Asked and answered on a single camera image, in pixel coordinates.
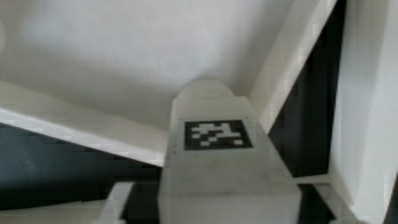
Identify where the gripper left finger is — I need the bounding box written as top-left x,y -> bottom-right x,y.
91,182 -> 160,224

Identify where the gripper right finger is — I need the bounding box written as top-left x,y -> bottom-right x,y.
297,183 -> 368,224

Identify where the white square table top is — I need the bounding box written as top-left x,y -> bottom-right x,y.
0,0 -> 338,165

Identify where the white U-shaped fence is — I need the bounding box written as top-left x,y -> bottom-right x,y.
0,0 -> 398,224

